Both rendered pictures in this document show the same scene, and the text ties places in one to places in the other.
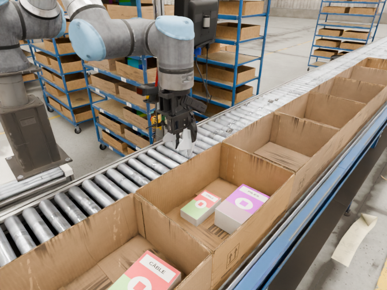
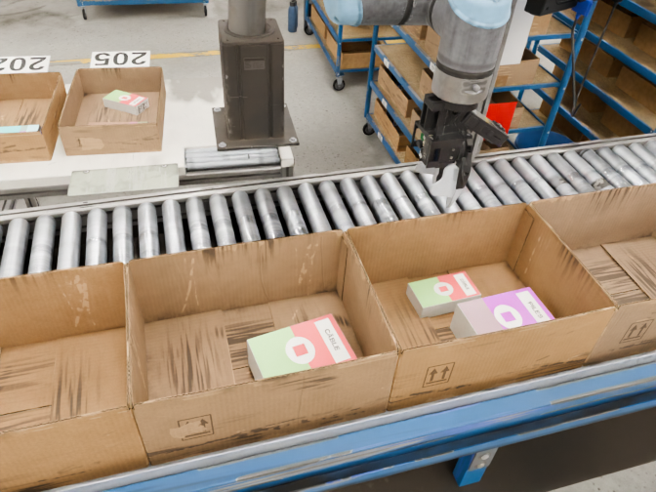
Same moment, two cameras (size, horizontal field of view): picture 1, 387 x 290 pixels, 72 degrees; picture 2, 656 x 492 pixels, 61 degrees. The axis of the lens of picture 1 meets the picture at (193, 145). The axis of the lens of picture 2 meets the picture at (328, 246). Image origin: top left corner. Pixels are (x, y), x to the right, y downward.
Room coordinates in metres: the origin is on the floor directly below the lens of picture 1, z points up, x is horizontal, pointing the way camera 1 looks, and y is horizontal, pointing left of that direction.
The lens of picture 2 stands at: (-0.15, -0.18, 1.73)
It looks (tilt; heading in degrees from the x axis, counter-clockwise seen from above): 42 degrees down; 28
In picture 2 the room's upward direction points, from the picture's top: 4 degrees clockwise
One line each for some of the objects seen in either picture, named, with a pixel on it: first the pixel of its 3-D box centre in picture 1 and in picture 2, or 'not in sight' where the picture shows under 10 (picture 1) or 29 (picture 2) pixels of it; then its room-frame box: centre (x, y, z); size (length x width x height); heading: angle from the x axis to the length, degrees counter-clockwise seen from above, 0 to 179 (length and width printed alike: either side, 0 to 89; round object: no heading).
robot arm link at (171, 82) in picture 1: (177, 79); (462, 82); (0.69, 0.04, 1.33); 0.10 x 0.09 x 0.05; 47
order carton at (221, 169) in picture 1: (217, 203); (464, 298); (0.61, -0.07, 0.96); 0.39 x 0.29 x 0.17; 136
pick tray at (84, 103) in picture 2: not in sight; (117, 107); (0.94, 1.20, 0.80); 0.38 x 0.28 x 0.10; 40
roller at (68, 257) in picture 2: not in sight; (66, 281); (0.37, 0.79, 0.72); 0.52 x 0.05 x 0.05; 46
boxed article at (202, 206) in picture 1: (201, 207); (442, 294); (0.66, -0.03, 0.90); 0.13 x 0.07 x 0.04; 139
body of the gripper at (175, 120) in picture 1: (175, 109); (446, 127); (0.68, 0.05, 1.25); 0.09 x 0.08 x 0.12; 137
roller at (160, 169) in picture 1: (170, 175); (438, 225); (1.07, 0.12, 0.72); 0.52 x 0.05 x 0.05; 46
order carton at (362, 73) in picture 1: (363, 86); not in sight; (1.74, -1.15, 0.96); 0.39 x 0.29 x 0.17; 136
